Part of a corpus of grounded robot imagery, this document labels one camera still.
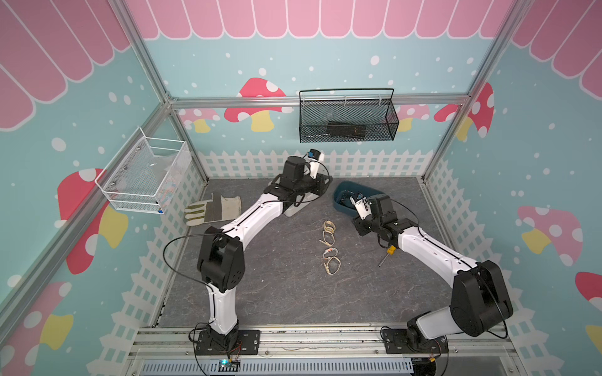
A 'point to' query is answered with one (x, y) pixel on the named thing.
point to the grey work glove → (219, 207)
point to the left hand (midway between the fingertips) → (329, 181)
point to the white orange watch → (328, 250)
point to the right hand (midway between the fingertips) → (357, 216)
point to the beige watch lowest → (328, 263)
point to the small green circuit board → (227, 366)
